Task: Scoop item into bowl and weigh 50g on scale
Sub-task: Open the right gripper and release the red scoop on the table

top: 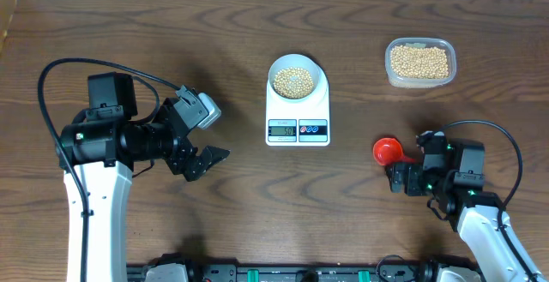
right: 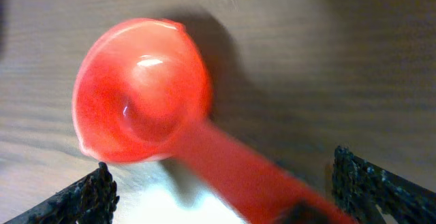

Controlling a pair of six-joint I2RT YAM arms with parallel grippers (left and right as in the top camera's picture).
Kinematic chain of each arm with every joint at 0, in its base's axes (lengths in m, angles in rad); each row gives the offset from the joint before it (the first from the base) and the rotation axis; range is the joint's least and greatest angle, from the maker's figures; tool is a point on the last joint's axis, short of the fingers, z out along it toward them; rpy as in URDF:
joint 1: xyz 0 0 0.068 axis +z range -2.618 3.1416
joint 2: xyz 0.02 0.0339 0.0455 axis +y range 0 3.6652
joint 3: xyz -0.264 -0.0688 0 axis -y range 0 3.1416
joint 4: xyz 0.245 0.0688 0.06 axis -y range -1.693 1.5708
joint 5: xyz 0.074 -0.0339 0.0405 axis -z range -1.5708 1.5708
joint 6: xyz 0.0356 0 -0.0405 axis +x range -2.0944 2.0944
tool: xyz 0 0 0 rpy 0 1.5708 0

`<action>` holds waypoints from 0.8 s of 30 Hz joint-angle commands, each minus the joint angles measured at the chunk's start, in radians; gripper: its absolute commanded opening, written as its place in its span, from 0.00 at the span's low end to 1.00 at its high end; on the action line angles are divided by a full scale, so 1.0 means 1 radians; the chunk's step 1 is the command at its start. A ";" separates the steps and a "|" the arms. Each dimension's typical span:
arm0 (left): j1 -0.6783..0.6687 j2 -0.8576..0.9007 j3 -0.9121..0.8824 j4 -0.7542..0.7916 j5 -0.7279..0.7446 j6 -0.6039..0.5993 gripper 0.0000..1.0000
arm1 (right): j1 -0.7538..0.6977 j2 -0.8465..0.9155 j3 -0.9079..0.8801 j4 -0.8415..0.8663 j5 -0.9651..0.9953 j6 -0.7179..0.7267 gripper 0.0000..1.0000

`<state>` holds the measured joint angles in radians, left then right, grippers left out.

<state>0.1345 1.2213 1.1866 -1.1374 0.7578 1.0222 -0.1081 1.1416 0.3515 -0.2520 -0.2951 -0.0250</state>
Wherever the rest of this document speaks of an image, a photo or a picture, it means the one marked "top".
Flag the soybeans in grey bowl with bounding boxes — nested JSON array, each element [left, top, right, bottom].
[[273, 67, 314, 99]]

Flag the clear container of soybeans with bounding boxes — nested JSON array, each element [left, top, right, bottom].
[[385, 38, 457, 89]]

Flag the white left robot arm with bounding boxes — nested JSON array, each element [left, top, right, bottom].
[[60, 72, 229, 281]]

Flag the white digital kitchen scale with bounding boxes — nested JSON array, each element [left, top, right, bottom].
[[265, 65, 330, 147]]

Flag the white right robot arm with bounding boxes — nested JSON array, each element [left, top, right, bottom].
[[375, 131, 546, 281]]

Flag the grey round bowl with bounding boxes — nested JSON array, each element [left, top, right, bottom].
[[268, 54, 321, 98]]

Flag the red plastic measuring scoop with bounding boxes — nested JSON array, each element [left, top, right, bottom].
[[372, 137, 416, 166]]

